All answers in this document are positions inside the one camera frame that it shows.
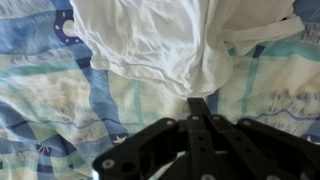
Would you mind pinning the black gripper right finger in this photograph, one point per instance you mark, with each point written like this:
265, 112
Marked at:
266, 150

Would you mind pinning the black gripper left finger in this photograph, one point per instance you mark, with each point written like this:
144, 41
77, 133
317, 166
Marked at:
140, 150

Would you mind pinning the white t-shirt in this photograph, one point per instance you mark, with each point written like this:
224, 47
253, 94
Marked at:
160, 40

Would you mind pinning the blue checked duvet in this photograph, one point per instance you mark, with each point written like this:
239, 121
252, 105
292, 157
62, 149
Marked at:
50, 100

